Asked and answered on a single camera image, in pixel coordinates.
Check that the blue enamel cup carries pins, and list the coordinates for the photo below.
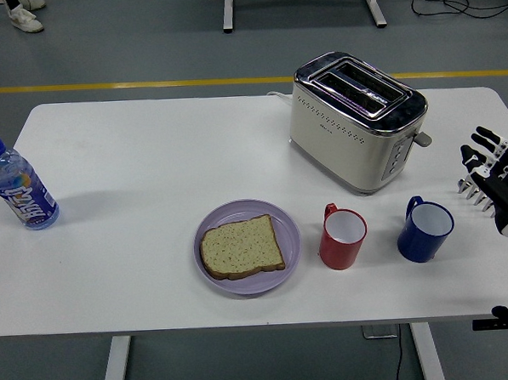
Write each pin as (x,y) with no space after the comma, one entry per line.
(419,245)

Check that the red enamel cup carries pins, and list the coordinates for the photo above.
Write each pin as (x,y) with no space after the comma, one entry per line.
(338,253)

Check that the white background desk leg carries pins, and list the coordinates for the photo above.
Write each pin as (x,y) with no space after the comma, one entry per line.
(227,12)
(374,5)

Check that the bread slice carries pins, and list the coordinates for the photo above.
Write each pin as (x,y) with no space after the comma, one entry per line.
(240,248)

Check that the silver metal toast rack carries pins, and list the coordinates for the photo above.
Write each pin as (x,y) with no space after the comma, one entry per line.
(461,185)

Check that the black table control panel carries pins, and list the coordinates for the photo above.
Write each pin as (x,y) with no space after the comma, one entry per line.
(482,325)

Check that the cream chrome toaster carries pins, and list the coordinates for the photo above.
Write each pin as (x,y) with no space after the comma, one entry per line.
(341,151)

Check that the white table leg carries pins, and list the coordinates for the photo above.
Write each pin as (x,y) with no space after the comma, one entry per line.
(116,367)
(429,355)

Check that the grey box under table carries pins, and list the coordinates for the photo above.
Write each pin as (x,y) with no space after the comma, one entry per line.
(378,331)

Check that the purple round plate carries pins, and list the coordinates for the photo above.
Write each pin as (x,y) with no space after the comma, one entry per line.
(242,286)

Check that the blue-capped plastic water bottle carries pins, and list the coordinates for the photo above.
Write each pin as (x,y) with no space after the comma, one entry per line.
(24,198)

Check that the person with white shoes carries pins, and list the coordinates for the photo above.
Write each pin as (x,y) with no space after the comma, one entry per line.
(25,19)

